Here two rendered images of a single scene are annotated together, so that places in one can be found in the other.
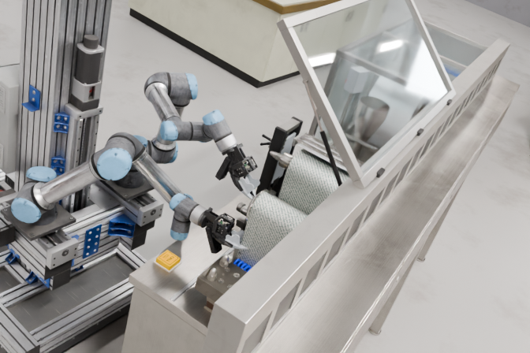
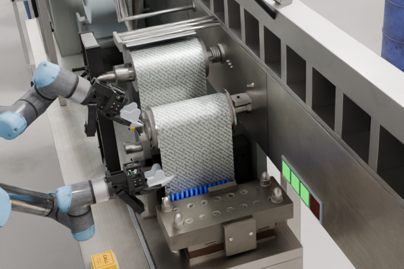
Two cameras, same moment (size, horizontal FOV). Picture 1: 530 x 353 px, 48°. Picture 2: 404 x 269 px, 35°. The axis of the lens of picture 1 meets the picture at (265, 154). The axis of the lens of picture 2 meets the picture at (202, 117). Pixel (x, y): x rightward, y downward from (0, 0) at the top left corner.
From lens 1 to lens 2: 1.05 m
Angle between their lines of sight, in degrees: 33
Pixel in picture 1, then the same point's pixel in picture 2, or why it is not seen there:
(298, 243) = (357, 56)
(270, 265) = (385, 80)
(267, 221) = (182, 128)
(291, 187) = (151, 91)
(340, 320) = not seen: hidden behind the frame
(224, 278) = (187, 217)
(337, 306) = not seen: hidden behind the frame
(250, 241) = (173, 165)
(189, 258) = (114, 245)
